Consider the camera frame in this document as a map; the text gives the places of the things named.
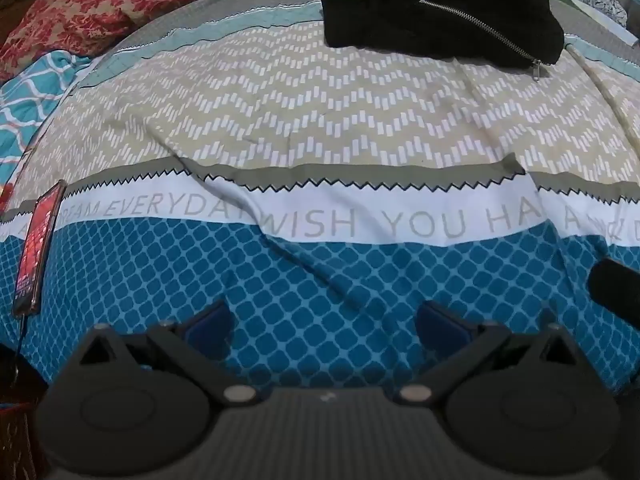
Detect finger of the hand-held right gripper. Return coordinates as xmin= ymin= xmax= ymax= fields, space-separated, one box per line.
xmin=587 ymin=257 xmax=640 ymax=322

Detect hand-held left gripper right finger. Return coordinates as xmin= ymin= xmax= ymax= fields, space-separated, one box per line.
xmin=397 ymin=300 xmax=592 ymax=407

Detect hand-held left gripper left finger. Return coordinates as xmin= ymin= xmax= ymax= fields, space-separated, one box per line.
xmin=67 ymin=300 xmax=263 ymax=408

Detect black pants with zipper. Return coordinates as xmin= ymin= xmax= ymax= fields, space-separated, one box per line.
xmin=320 ymin=0 xmax=566 ymax=82

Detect smartphone with red screen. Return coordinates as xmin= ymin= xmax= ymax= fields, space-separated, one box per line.
xmin=12 ymin=180 xmax=68 ymax=317

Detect printed patterned bedsheet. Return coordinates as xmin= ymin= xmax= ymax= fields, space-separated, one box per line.
xmin=0 ymin=0 xmax=640 ymax=411

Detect teal lattice patterned cloth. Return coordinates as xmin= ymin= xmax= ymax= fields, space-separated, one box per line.
xmin=0 ymin=50 xmax=103 ymax=211

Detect red floral blanket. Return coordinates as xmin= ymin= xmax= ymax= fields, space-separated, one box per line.
xmin=0 ymin=0 xmax=197 ymax=81

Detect black phone cable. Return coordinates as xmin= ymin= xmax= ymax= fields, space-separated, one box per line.
xmin=12 ymin=312 xmax=30 ymax=376

